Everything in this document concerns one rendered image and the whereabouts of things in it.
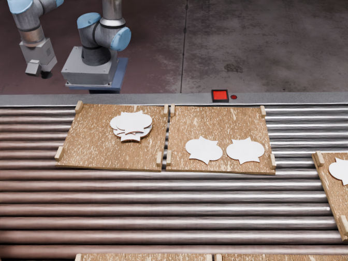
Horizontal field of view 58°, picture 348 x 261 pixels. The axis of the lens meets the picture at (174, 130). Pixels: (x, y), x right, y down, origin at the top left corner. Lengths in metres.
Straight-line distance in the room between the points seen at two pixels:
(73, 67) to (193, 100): 0.64
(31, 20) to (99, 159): 0.54
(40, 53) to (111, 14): 0.41
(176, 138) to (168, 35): 2.57
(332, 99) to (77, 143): 1.16
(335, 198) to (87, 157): 0.92
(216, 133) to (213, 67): 2.00
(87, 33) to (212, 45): 2.17
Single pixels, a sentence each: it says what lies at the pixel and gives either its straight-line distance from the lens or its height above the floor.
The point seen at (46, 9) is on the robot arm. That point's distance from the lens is 1.23.
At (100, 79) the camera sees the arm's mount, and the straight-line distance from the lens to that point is 1.66.
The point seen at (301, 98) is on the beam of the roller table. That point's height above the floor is 0.92.
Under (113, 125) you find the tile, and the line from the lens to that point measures 1.33.
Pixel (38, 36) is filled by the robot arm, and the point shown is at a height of 1.34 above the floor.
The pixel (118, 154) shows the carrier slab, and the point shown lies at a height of 0.94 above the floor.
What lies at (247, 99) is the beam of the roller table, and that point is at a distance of 1.53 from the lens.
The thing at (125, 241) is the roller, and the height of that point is 0.91.
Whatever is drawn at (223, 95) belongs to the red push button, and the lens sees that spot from 1.51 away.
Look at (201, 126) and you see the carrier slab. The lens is 1.34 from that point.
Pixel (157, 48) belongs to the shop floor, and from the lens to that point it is 3.54.
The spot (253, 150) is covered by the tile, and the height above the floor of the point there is 0.94.
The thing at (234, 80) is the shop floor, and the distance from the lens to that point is 3.13.
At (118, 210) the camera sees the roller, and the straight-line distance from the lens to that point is 1.15.
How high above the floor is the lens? 1.91
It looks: 47 degrees down
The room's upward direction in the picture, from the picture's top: 2 degrees counter-clockwise
